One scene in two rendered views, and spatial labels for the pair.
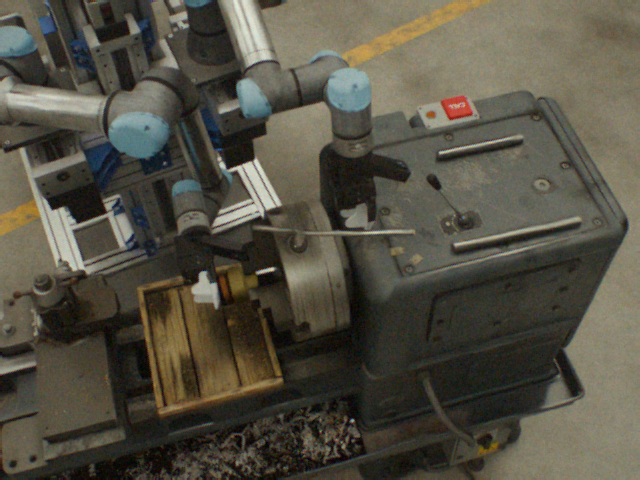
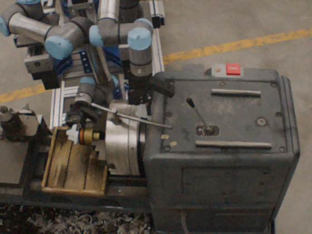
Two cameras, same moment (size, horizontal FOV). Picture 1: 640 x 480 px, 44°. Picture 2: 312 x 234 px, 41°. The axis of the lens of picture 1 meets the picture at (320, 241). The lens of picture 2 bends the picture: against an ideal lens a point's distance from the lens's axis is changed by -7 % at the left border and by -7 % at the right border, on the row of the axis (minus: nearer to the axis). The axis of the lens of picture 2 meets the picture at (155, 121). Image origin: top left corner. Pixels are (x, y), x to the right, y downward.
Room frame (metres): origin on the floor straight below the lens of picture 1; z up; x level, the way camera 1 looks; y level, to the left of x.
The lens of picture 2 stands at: (0.05, -0.50, 2.57)
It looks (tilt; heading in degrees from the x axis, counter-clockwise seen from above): 52 degrees down; 23
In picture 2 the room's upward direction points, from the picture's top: 7 degrees counter-clockwise
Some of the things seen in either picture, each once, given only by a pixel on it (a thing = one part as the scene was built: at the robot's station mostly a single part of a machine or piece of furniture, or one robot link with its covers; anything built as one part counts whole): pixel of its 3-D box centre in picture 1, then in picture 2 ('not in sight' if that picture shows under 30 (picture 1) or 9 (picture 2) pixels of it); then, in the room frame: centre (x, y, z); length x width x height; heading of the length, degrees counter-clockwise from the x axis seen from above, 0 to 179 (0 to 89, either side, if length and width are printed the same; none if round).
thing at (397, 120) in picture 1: (389, 129); (193, 72); (1.28, -0.17, 1.24); 0.09 x 0.08 x 0.03; 104
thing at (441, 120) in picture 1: (446, 119); (227, 74); (1.31, -0.31, 1.23); 0.13 x 0.08 x 0.05; 104
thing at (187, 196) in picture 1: (189, 204); (86, 89); (1.20, 0.32, 1.08); 0.11 x 0.08 x 0.09; 12
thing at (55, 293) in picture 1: (46, 288); (5, 112); (0.94, 0.62, 1.13); 0.08 x 0.08 x 0.03
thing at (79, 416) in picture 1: (71, 350); (14, 146); (0.88, 0.60, 0.95); 0.43 x 0.17 x 0.05; 14
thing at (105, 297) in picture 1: (75, 315); (19, 131); (0.95, 0.59, 0.99); 0.20 x 0.10 x 0.05; 104
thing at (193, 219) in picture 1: (193, 227); (82, 101); (1.13, 0.30, 1.08); 0.08 x 0.05 x 0.08; 102
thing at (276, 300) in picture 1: (278, 309); (103, 154); (0.89, 0.10, 1.09); 0.12 x 0.11 x 0.05; 14
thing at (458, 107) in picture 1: (456, 108); (233, 69); (1.32, -0.34, 1.26); 0.06 x 0.06 x 0.02; 14
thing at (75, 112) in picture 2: (196, 256); (77, 116); (1.05, 0.29, 1.08); 0.12 x 0.09 x 0.08; 12
